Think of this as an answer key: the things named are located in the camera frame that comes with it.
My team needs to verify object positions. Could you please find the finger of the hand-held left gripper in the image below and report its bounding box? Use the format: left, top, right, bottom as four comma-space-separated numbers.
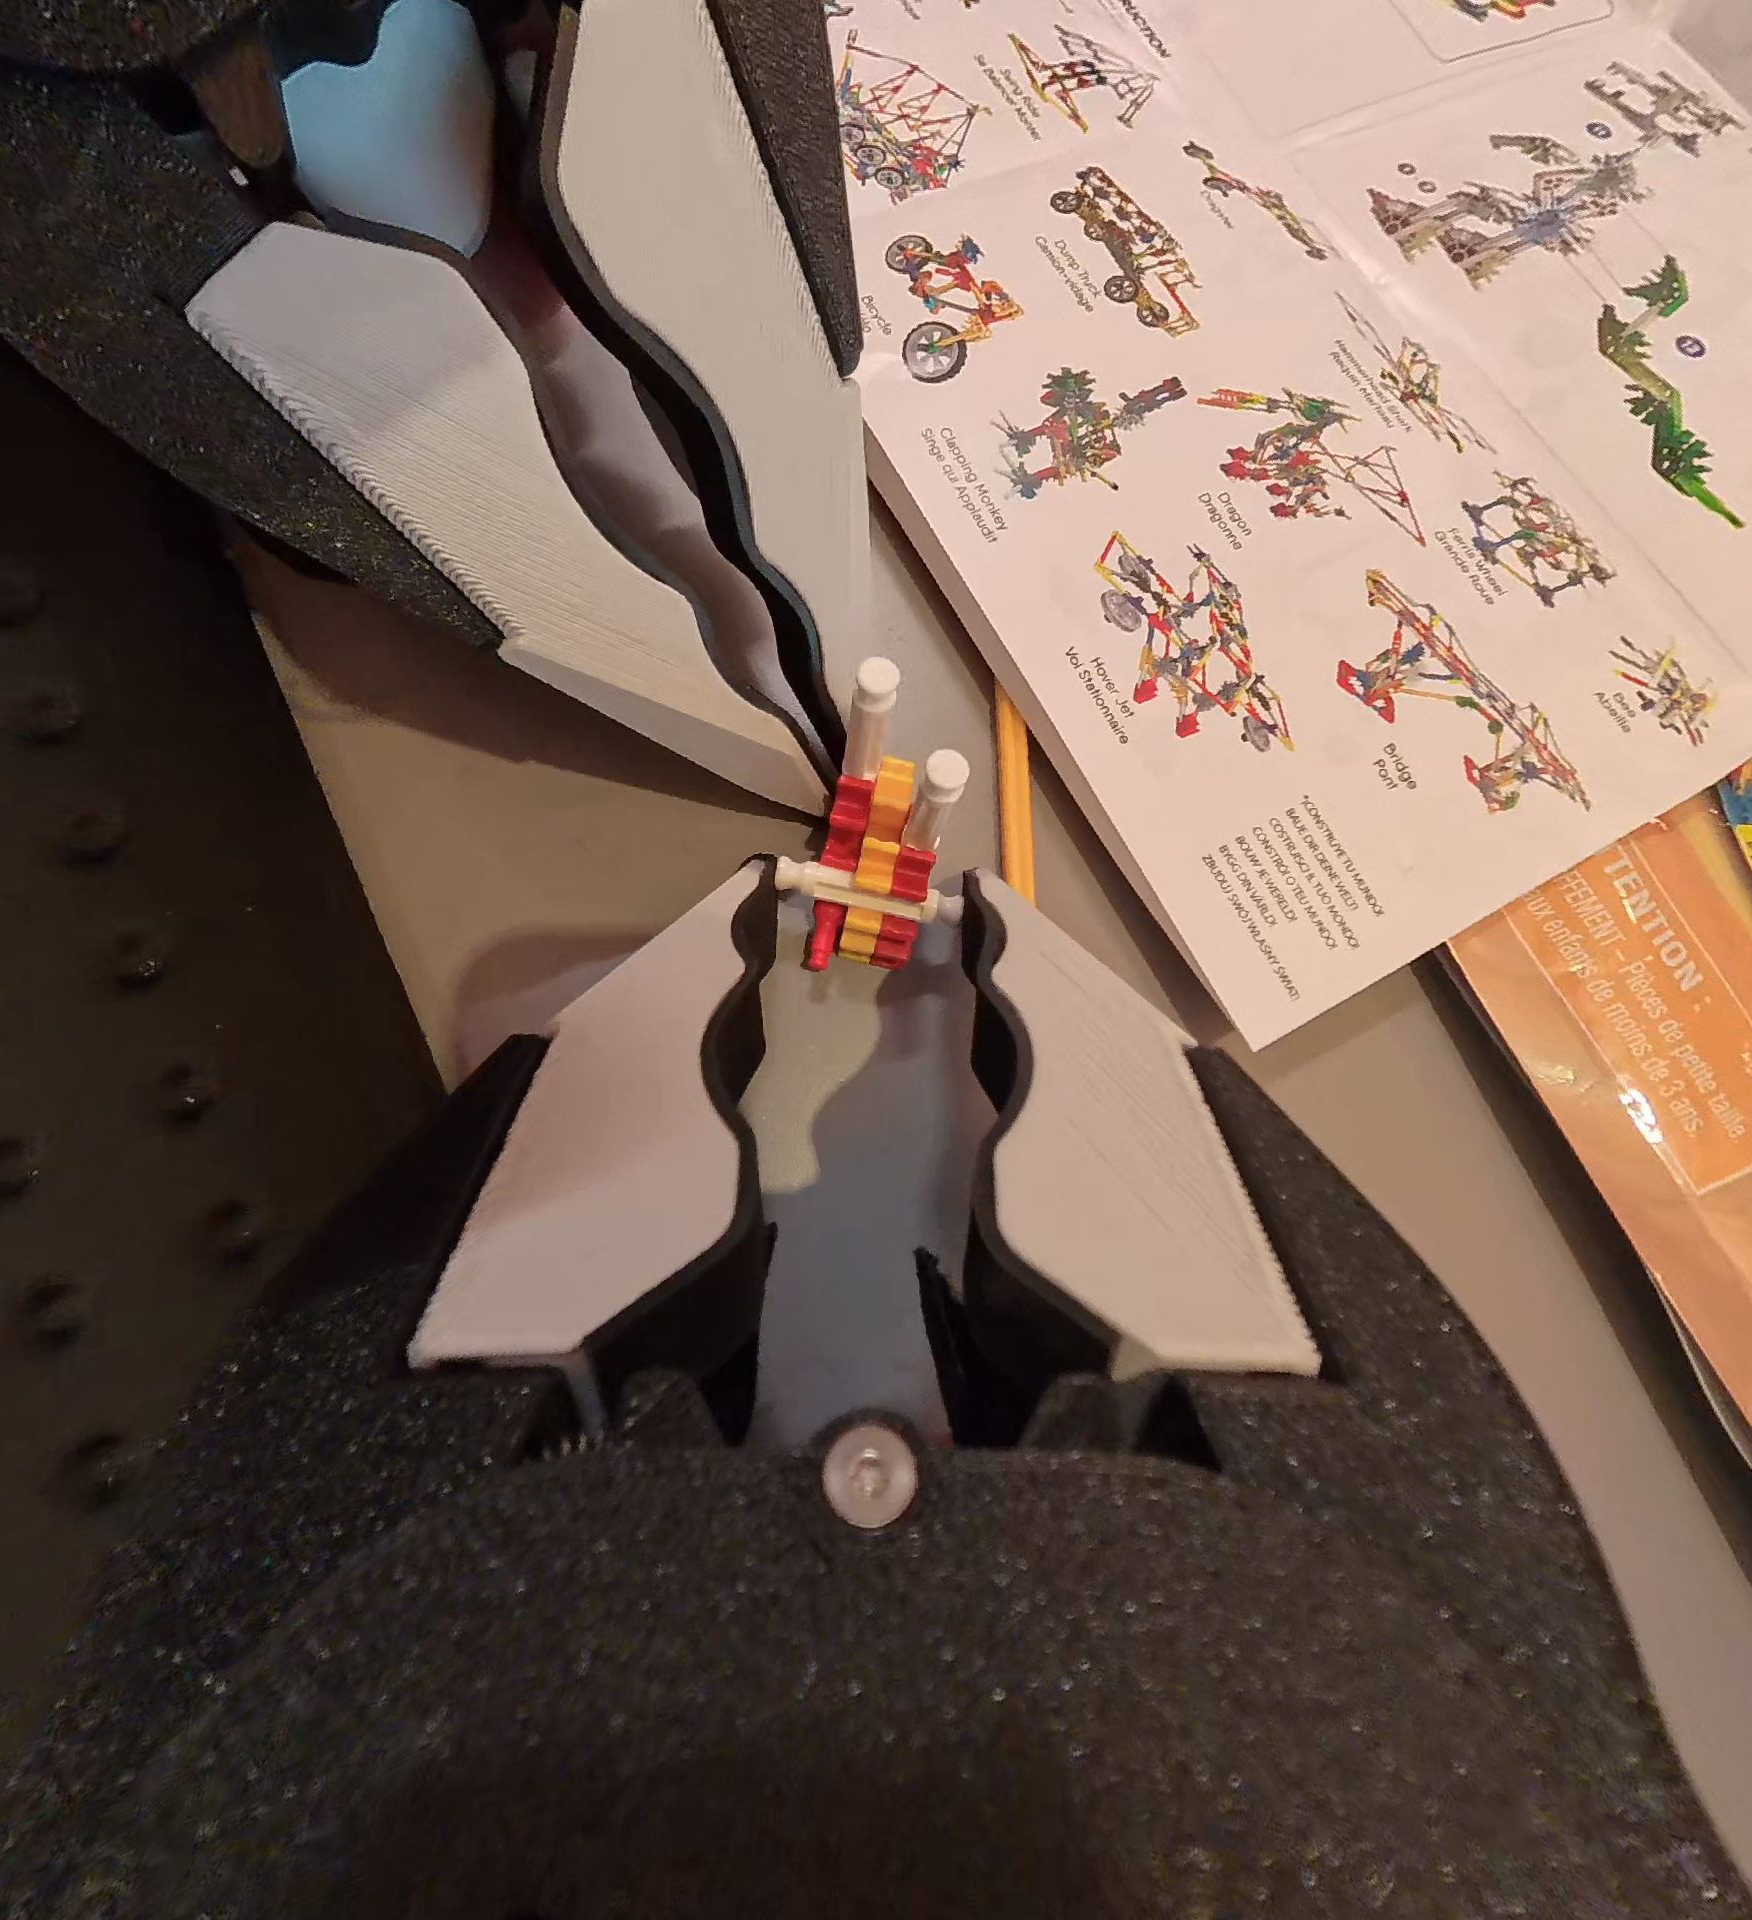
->
538, 0, 873, 767
186, 222, 841, 818

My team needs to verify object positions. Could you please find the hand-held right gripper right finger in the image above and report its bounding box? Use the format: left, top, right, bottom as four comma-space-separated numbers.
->
958, 869, 1329, 1381

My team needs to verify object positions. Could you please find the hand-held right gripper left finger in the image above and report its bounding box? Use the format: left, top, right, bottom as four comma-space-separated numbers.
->
405, 861, 776, 1419

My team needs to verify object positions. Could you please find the red yellow connector assembly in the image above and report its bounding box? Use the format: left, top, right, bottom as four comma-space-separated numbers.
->
843, 757, 920, 963

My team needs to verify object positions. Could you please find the yellow toy rod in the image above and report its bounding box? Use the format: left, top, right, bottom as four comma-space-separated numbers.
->
993, 678, 1041, 906

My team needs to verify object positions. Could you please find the orange printed toy box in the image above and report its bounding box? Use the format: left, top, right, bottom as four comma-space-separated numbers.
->
1437, 720, 1752, 1591

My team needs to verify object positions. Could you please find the white printed instruction booklet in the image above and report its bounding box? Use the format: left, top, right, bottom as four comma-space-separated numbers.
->
823, 0, 1752, 1052

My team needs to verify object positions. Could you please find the black dotted mat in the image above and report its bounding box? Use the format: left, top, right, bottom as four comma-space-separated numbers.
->
0, 270, 518, 1818

